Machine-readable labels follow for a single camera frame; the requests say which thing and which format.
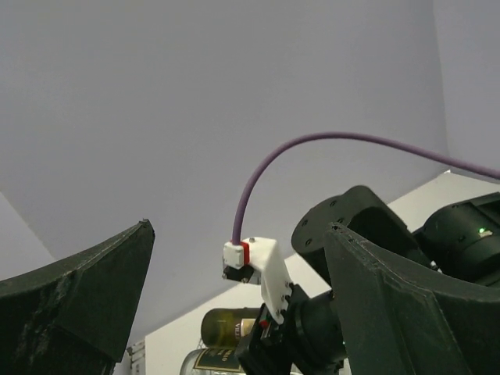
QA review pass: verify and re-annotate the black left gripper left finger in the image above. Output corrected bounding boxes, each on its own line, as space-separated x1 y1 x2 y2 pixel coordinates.
1 220 155 374

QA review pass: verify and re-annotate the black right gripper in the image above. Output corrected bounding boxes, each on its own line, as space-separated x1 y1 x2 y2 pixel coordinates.
235 284 348 375

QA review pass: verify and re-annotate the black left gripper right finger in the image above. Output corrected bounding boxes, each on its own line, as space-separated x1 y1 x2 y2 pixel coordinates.
324 224 499 374

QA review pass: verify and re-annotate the tall clear wine bottle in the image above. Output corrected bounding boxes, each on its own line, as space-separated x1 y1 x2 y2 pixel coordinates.
179 348 245 375

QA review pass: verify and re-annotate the olive wine bottle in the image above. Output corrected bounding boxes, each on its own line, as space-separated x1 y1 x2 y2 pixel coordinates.
201 308 260 348

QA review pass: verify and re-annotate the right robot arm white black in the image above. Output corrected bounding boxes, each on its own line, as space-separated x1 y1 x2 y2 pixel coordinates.
236 186 499 374

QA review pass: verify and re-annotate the white wire wine rack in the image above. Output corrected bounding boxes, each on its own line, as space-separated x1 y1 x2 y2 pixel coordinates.
127 339 146 375

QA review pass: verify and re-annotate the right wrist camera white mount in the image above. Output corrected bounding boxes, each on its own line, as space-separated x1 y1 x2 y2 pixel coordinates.
223 237 292 325

